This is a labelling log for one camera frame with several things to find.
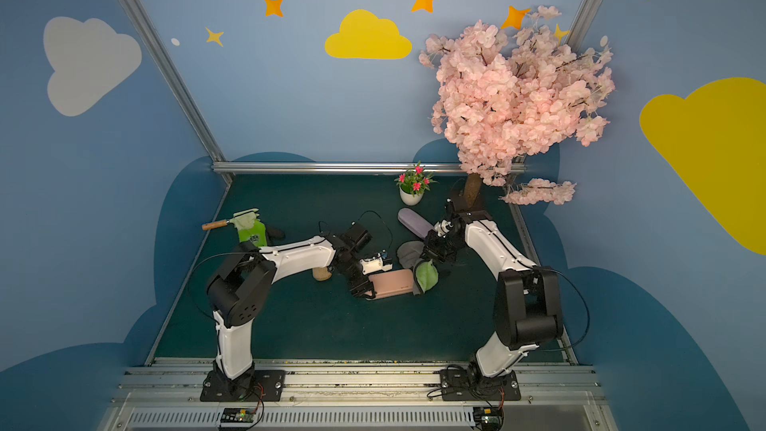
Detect grey green microfibre cloth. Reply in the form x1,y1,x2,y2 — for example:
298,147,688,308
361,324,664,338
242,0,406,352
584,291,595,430
397,241,439,295

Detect pink eyeglass case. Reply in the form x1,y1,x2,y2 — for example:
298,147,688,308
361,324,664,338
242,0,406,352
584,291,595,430
369,269,415,301

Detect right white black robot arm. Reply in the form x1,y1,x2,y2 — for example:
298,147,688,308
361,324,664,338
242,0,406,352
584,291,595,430
410,199,565,378

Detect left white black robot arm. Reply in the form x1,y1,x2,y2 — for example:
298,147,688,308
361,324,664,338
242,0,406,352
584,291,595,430
205,223,392,381

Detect purple eyeglass case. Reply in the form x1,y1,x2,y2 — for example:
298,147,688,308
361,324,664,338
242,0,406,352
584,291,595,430
397,208,434,239

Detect beige cork eyeglass case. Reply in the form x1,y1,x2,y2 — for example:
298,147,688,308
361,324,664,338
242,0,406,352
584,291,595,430
311,267,332,281

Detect small potted pink flowers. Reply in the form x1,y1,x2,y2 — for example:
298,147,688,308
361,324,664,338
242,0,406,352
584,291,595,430
395,162,436,207

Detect green black work glove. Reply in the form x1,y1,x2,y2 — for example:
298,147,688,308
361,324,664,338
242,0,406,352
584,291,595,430
235,219,285,247

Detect pink cherry blossom tree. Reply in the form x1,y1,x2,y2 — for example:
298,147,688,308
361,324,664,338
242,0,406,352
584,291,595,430
419,6,616,206

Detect right green circuit board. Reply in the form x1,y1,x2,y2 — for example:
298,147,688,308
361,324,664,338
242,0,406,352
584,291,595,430
473,407,504,431

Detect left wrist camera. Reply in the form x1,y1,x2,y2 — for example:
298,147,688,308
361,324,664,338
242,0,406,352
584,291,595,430
360,255,393,275

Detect wooden handled garden trowel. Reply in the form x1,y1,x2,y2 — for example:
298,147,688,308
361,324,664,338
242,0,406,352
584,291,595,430
201,209,259,231

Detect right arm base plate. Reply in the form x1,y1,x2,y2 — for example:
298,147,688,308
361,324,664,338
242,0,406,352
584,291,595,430
437,365,522,404

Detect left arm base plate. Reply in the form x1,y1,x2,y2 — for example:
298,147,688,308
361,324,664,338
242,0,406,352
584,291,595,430
199,366,286,402

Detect aluminium front rail frame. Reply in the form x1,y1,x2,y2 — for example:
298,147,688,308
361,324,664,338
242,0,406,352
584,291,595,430
99,358,618,430

